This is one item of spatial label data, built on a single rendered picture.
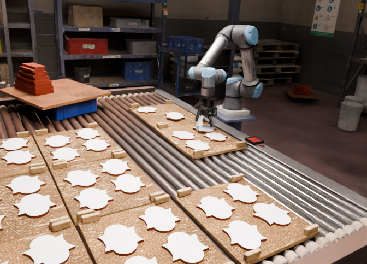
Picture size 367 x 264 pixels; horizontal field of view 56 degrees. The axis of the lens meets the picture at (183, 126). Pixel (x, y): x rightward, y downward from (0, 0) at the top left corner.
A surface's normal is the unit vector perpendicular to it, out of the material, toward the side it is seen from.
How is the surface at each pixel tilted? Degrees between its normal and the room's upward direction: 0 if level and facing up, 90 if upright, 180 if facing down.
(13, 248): 0
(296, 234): 0
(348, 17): 90
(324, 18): 90
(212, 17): 90
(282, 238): 0
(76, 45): 90
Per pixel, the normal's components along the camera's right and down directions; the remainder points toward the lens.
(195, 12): 0.42, 0.34
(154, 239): 0.07, -0.94
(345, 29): -0.91, 0.10
